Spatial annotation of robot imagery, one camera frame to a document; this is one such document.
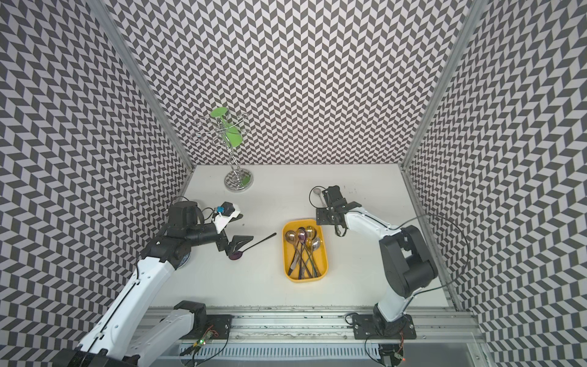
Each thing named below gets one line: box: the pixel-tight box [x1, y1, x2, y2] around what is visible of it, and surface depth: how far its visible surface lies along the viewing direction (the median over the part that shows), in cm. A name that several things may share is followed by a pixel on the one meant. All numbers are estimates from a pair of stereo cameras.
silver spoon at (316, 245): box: [302, 237, 322, 276], surface depth 91 cm
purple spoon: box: [297, 227, 307, 280], surface depth 93 cm
